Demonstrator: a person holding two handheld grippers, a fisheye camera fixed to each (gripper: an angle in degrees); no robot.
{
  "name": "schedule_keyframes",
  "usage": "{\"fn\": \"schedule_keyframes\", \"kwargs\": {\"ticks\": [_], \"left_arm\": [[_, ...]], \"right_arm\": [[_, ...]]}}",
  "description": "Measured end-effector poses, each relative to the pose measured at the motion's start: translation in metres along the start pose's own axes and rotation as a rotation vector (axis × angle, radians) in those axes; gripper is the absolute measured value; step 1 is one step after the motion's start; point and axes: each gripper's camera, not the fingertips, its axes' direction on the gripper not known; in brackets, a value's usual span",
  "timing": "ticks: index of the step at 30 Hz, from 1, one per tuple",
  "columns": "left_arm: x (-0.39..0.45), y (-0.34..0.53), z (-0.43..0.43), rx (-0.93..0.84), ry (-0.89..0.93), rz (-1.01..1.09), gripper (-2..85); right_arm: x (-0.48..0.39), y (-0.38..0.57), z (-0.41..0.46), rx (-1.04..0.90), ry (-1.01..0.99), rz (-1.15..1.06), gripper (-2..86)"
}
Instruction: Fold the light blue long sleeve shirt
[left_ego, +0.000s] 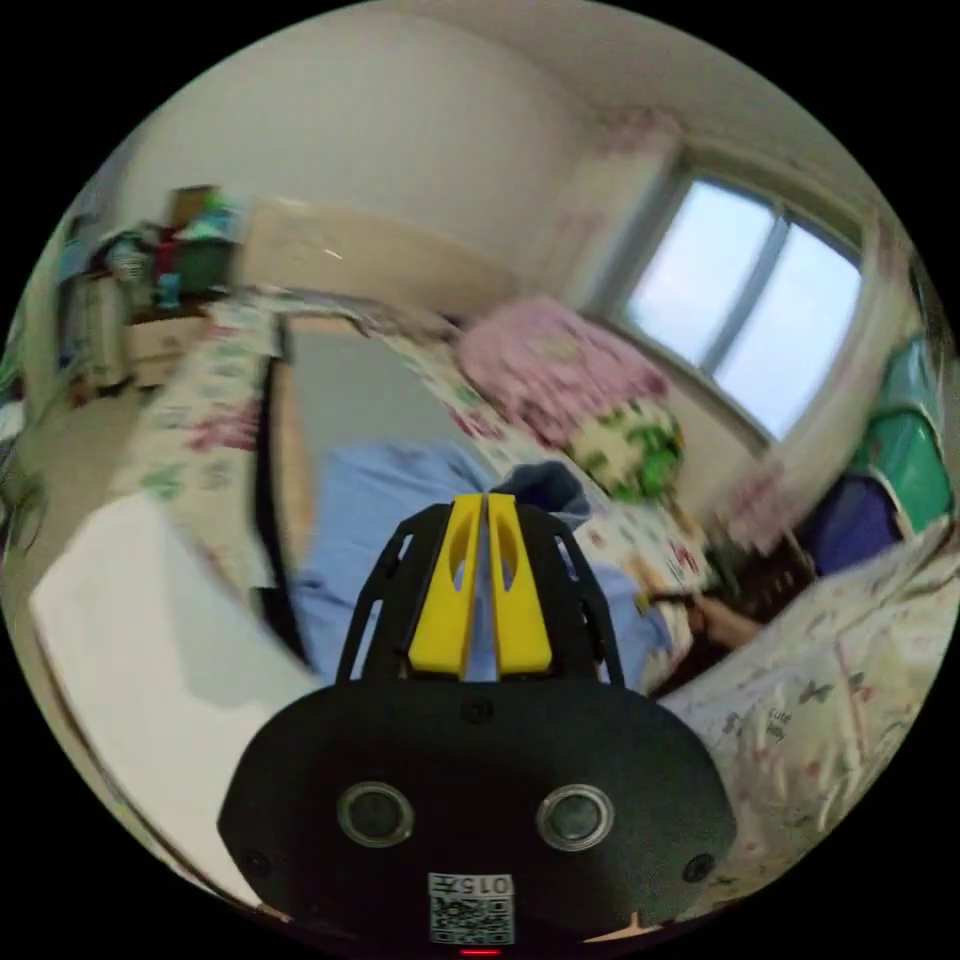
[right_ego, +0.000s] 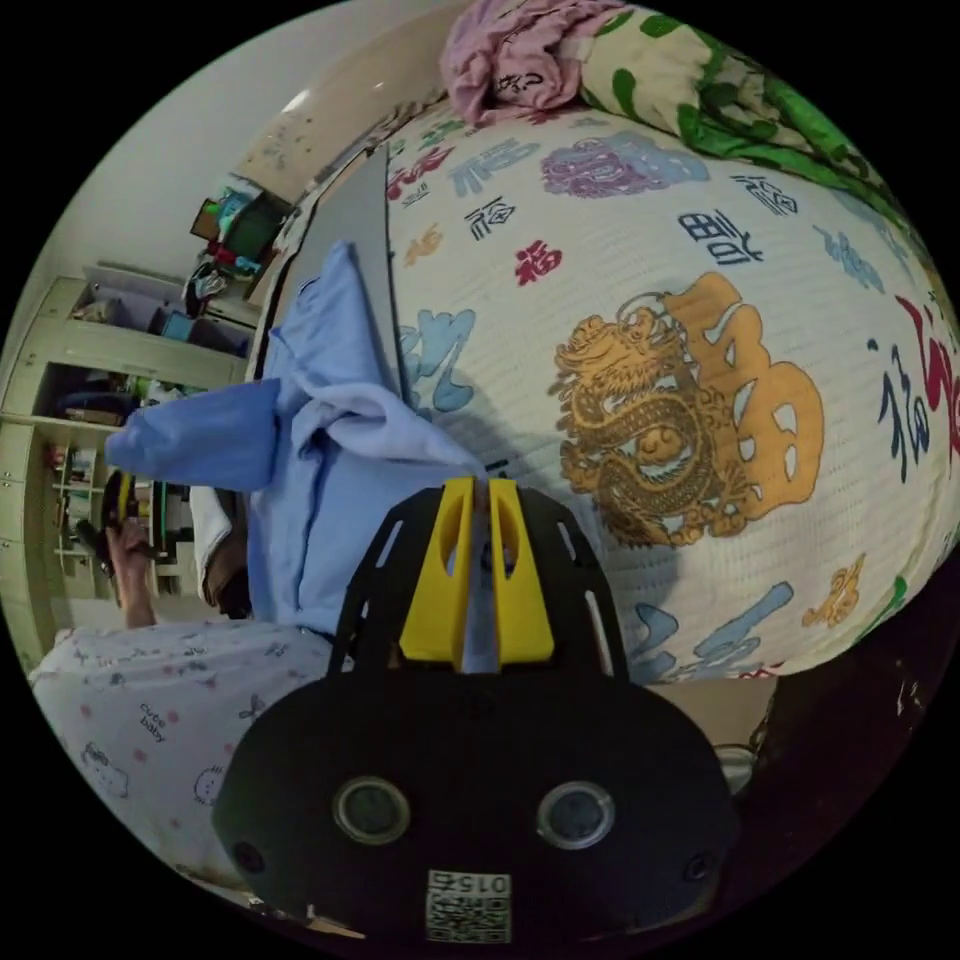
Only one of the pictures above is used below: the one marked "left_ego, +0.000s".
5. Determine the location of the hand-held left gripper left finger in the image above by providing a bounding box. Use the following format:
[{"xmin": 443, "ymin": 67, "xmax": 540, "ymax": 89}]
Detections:
[{"xmin": 407, "ymin": 493, "xmax": 483, "ymax": 680}]

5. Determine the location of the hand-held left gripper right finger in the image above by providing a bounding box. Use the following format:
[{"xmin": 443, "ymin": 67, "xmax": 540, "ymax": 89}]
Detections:
[{"xmin": 487, "ymin": 493, "xmax": 555, "ymax": 682}]

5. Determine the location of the light blue long sleeve shirt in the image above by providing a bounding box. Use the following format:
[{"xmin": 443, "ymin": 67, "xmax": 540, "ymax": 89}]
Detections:
[{"xmin": 290, "ymin": 440, "xmax": 680, "ymax": 695}]

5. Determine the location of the person's right hand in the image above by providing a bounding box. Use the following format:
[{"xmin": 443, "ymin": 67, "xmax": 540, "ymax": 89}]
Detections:
[{"xmin": 701, "ymin": 602, "xmax": 768, "ymax": 651}]

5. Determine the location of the green and white pillow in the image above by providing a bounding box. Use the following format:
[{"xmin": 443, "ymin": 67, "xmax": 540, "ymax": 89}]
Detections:
[{"xmin": 566, "ymin": 401, "xmax": 688, "ymax": 504}]

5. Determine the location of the grey folding board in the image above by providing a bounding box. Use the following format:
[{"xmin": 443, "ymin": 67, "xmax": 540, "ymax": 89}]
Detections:
[{"xmin": 254, "ymin": 318, "xmax": 489, "ymax": 673}]

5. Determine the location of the pink rolled blanket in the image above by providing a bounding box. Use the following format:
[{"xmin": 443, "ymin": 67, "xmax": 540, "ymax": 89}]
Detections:
[{"xmin": 458, "ymin": 296, "xmax": 673, "ymax": 445}]

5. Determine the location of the white board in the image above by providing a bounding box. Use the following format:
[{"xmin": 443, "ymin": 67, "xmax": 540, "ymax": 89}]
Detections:
[{"xmin": 28, "ymin": 493, "xmax": 325, "ymax": 905}]

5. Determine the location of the window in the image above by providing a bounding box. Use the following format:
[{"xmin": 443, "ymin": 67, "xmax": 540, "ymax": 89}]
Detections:
[{"xmin": 622, "ymin": 176, "xmax": 865, "ymax": 444}]

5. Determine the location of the bed with printed sheet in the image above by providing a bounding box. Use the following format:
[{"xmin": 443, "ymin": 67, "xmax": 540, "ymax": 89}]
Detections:
[{"xmin": 108, "ymin": 288, "xmax": 721, "ymax": 601}]

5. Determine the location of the pink printed curtain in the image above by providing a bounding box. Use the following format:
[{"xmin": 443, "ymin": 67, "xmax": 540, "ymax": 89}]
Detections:
[{"xmin": 558, "ymin": 104, "xmax": 688, "ymax": 316}]

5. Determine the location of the cupboard with clutter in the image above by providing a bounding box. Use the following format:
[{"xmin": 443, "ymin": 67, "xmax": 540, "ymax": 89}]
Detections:
[{"xmin": 56, "ymin": 183, "xmax": 249, "ymax": 391}]

